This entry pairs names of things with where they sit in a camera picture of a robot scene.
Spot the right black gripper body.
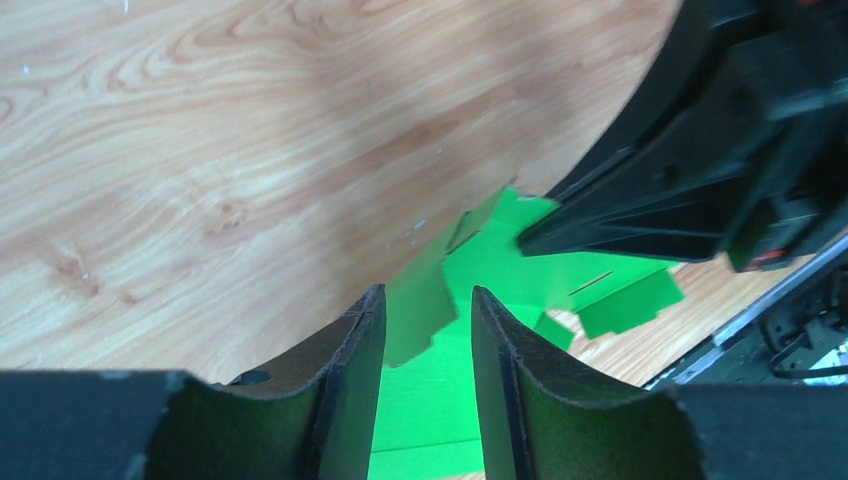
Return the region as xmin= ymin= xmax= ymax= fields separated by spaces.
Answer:
xmin=549 ymin=1 xmax=847 ymax=271

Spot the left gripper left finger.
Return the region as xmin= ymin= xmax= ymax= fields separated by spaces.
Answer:
xmin=1 ymin=285 xmax=386 ymax=479

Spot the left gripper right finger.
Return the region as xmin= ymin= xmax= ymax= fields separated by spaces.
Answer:
xmin=471 ymin=286 xmax=847 ymax=479

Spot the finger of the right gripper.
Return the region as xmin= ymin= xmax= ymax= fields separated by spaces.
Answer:
xmin=517 ymin=125 xmax=782 ymax=261

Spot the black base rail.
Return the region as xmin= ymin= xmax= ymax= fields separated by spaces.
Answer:
xmin=644 ymin=236 xmax=847 ymax=390

